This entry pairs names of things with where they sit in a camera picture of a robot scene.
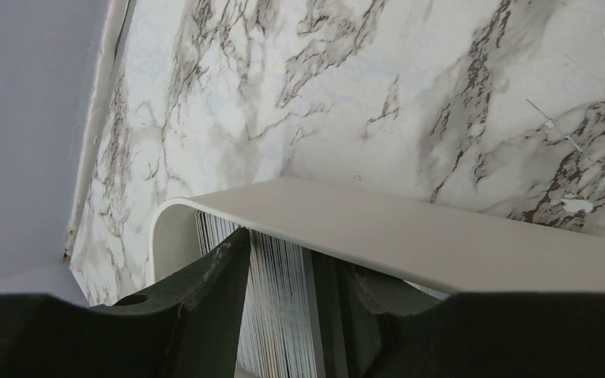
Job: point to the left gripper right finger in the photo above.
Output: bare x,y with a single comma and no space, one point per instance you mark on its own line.
392,329

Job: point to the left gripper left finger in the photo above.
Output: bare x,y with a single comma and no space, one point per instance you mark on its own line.
186,325

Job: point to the stack of cards in tray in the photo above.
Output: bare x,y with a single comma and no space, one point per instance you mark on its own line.
291,323

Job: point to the white oblong plastic tray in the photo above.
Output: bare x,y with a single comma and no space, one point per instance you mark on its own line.
448,250

